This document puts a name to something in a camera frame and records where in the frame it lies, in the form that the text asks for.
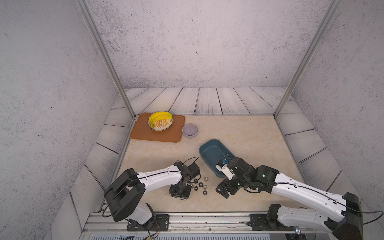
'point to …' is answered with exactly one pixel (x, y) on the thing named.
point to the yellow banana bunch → (158, 115)
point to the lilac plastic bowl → (190, 130)
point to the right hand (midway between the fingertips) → (223, 185)
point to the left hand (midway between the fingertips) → (185, 200)
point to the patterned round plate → (161, 125)
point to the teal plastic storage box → (212, 151)
